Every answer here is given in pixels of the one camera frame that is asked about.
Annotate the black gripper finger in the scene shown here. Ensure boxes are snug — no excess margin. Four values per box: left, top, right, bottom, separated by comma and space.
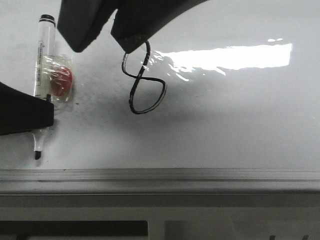
111, 0, 204, 54
57, 0, 120, 53

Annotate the red round magnet with tape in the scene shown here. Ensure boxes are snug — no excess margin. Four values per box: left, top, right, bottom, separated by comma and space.
41, 55, 74, 111

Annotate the white whiteboard marker pen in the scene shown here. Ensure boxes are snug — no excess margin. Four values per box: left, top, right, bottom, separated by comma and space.
32, 14, 56, 161

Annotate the black drawn number eight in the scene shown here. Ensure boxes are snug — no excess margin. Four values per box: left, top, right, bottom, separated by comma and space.
121, 40, 168, 115

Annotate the white whiteboard surface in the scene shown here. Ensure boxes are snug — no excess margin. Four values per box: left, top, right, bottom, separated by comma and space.
0, 0, 320, 170

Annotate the grey aluminium whiteboard frame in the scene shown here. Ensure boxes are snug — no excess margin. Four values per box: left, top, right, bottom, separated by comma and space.
0, 168, 320, 195

